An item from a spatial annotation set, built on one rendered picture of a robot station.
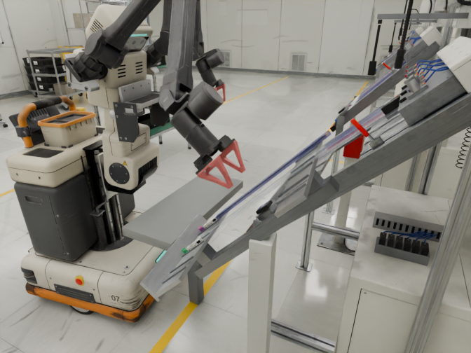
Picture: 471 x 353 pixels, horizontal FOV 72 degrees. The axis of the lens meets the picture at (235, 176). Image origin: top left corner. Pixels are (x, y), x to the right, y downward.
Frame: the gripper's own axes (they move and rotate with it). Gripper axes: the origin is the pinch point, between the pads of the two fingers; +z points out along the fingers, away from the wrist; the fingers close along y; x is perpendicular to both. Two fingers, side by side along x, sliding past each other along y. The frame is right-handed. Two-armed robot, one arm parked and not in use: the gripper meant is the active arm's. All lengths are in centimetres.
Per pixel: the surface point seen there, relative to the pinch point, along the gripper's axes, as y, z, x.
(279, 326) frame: 21, 55, 41
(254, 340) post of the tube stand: -2, 41, 32
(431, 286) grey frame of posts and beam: 12, 57, -15
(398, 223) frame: 48, 56, -10
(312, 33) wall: 923, -82, 39
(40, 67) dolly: 430, -357, 396
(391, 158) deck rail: 17.5, 23.4, -26.8
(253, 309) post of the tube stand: -1.7, 31.7, 23.7
